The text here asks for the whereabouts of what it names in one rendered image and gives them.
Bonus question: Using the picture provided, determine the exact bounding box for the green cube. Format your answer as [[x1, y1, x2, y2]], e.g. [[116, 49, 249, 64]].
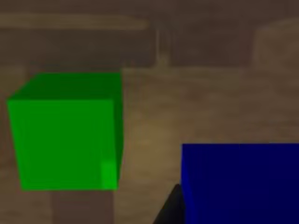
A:
[[6, 72, 124, 192]]

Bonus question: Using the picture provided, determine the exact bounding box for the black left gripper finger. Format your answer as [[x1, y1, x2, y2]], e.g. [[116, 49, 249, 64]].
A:
[[153, 183, 186, 224]]

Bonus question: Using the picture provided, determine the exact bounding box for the blue cube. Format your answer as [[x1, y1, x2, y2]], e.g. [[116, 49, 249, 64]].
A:
[[180, 143, 299, 224]]

